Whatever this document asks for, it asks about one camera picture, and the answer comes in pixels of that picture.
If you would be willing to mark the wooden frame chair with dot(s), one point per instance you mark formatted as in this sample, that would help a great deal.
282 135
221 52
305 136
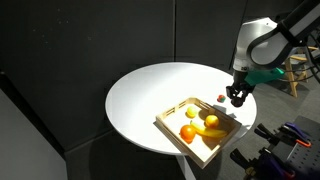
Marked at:
293 78

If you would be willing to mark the white table base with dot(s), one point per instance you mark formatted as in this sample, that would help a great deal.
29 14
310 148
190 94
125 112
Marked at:
186 168

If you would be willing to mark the yellow banana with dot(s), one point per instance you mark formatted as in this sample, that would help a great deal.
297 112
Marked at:
209 132

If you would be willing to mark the red strawberry with green top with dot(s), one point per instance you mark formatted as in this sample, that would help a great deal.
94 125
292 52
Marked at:
221 98

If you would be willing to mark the small yellow-green fruit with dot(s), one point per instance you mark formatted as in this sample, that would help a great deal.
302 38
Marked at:
191 111

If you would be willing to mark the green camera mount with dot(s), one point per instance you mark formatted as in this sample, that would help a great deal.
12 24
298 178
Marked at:
263 76

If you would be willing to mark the purple black spring clamp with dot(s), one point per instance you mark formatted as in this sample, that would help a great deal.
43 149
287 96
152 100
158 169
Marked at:
271 163
293 130

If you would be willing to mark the small yellow-orange fruit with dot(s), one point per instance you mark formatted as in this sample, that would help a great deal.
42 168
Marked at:
212 120

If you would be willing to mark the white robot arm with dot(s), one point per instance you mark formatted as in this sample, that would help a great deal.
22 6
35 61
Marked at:
260 43

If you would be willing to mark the orange fruit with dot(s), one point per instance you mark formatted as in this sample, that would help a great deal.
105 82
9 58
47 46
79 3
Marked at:
188 132

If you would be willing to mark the black perforated board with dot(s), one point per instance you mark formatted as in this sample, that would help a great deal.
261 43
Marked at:
308 160

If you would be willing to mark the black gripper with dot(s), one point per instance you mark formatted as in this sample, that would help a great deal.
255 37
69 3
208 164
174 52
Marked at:
239 80

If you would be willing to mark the wooden tray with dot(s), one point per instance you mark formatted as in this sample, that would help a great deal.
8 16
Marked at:
207 146

